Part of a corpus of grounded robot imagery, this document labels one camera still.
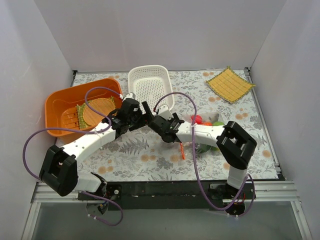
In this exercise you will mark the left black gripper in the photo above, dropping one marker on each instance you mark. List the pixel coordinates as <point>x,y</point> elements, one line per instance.
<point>136,121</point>

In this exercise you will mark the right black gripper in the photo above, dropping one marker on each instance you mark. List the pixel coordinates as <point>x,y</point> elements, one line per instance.
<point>157,120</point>

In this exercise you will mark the red fake tomato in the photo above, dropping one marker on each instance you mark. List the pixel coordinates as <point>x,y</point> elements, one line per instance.
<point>197,119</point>

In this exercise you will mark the orange fake tangerine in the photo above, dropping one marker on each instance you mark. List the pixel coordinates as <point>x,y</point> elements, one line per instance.
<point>207,123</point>

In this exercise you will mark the clear zip top bag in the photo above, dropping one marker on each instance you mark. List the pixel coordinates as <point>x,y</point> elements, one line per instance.
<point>207,119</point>

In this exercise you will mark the dark green fake avocado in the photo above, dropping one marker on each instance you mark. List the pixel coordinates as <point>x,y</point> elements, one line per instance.
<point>203,148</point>

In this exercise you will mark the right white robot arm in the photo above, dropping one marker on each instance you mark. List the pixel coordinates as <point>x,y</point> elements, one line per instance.
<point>236,145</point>

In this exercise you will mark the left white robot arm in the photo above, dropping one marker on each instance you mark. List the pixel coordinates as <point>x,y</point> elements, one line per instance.
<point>60,166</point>

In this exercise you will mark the round orange woven tray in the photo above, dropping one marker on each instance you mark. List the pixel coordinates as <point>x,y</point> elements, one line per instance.
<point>102,105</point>

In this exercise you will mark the white perforated plastic basket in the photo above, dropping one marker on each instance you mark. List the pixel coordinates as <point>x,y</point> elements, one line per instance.
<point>150,83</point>

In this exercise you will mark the green yellow bamboo mat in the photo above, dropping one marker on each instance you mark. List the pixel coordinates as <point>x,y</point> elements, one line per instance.
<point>82,124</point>

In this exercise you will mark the orange plastic tub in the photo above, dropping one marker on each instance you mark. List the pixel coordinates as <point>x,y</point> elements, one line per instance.
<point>67,108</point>

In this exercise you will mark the yellow woven mat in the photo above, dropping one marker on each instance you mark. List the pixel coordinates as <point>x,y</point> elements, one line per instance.
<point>230,86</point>

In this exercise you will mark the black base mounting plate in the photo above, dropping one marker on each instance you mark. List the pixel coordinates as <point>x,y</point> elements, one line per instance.
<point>134,195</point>

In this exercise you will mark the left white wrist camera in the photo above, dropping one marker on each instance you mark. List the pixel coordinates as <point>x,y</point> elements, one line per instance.
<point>130,95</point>

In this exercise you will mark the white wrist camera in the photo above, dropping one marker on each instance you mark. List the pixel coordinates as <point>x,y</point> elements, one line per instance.
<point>164,112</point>
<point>130,95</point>

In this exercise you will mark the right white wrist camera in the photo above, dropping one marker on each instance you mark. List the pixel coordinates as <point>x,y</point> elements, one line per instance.
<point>164,112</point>

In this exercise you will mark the aluminium frame rail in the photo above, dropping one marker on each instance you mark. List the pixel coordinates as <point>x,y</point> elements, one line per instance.
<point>265,191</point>

